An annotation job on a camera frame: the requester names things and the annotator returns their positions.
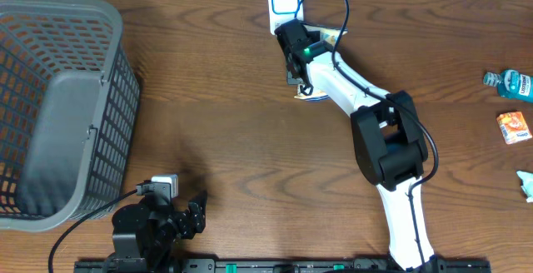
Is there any snack bag with red label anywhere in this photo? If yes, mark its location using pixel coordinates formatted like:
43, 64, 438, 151
295, 22, 340, 102

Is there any teal mouthwash bottle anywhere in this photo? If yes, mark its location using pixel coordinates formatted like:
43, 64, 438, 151
483, 69, 532, 103

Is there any orange Kleenex tissue pack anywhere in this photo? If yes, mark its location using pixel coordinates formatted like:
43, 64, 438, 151
496, 112, 532, 145

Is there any mint green wet wipes pack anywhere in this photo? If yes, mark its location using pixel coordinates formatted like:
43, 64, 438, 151
516, 171, 533, 203

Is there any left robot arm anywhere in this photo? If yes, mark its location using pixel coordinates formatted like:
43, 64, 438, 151
109, 190, 207, 273

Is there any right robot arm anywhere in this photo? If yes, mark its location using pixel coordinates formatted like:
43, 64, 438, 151
283, 42, 434, 270

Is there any white barcode scanner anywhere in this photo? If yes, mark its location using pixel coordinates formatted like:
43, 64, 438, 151
268, 0, 304, 35

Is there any grey plastic shopping basket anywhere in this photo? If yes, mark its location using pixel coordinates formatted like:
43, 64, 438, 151
1, 0, 141, 232

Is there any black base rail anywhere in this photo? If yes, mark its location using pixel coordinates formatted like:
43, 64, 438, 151
73, 256, 493, 273

